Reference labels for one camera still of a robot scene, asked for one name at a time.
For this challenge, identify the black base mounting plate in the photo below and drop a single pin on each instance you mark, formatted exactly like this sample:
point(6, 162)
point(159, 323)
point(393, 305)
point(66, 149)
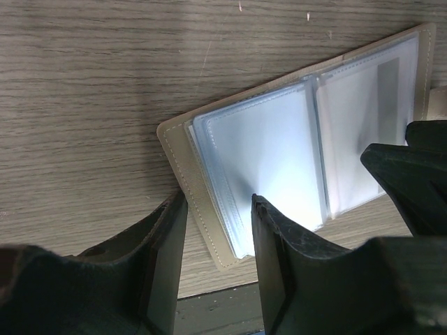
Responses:
point(234, 310)

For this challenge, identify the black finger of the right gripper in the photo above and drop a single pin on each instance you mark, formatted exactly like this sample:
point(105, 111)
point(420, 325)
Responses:
point(414, 175)

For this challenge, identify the white card magnetic stripe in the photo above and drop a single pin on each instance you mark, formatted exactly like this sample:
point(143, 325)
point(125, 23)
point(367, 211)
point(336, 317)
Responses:
point(358, 106)

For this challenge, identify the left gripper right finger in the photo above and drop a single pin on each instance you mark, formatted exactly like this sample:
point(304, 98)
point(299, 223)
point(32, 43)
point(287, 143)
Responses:
point(309, 285)

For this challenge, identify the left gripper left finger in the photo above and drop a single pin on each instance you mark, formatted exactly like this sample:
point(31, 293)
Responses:
point(127, 284)

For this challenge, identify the grey leather card holder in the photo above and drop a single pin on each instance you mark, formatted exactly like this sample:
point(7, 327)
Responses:
point(267, 141)

